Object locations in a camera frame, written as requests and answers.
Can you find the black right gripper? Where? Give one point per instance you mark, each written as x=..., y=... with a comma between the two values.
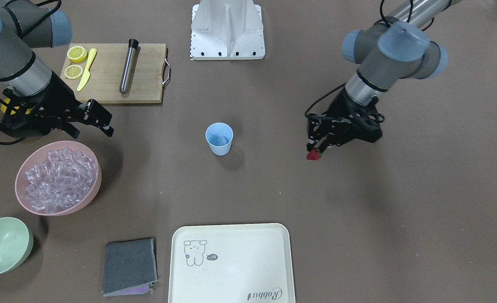
x=60, y=97

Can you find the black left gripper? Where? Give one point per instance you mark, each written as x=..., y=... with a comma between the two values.
x=340, y=105

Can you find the red strawberry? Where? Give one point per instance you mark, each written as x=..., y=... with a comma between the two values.
x=313, y=155

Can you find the clear ice cube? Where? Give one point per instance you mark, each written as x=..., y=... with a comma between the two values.
x=219, y=141

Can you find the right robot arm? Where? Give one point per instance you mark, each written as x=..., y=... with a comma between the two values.
x=25, y=26

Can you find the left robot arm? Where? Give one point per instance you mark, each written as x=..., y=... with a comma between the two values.
x=395, y=47

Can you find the pink bowl of ice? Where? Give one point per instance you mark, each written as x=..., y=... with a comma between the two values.
x=58, y=179

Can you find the light blue plastic cup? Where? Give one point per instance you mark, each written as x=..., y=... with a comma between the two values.
x=219, y=129

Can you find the yellow plastic knife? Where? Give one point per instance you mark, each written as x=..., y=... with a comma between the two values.
x=86, y=71

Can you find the lemon half slice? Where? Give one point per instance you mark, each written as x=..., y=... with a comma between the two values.
x=77, y=54
x=73, y=71

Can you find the wooden cutting board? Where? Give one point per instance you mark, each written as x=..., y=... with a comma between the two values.
x=149, y=76

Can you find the cream serving tray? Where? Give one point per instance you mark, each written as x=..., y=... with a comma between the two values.
x=236, y=263

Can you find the grey folded cloth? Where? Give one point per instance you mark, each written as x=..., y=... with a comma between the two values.
x=129, y=267

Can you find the green empty bowl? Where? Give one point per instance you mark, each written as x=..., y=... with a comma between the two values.
x=16, y=243

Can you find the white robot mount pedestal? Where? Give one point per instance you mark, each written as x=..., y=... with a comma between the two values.
x=227, y=30

